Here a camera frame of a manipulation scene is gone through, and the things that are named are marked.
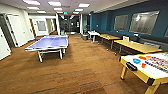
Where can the dark framed window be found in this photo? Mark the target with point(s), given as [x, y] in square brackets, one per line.
[121, 22]
[144, 22]
[166, 31]

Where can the brown cardboard box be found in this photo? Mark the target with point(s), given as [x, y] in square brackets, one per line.
[125, 38]

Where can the rectangular ceiling light panel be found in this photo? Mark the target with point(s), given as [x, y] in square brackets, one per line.
[54, 3]
[78, 9]
[31, 2]
[58, 9]
[84, 5]
[33, 8]

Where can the small white table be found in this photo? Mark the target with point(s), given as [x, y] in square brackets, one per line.
[93, 33]

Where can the small orange cup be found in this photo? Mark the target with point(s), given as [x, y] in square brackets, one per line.
[143, 65]

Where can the grey framed wall panel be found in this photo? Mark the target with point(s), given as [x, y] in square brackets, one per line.
[41, 26]

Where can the blue ping pong table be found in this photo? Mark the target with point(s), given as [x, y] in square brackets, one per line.
[48, 41]

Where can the yellow wooden gaming table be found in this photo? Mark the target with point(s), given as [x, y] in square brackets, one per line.
[146, 75]

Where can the orange plastic bowl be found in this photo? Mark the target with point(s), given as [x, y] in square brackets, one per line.
[142, 58]

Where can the colourful board game box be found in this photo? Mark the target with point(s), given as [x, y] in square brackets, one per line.
[157, 63]

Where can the blue bowl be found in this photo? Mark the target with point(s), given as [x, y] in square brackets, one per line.
[136, 61]

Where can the black table end panel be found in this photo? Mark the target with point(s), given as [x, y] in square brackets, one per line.
[131, 66]

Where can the green exit sign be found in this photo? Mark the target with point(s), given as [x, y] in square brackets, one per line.
[65, 13]

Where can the white door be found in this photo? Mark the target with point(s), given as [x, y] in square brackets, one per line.
[18, 30]
[4, 45]

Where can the brown wooden door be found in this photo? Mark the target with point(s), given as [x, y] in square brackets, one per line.
[32, 27]

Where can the steel elevator door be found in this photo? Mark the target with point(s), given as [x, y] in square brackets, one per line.
[5, 28]

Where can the dark trash bin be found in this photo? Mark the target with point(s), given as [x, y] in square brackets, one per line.
[84, 36]

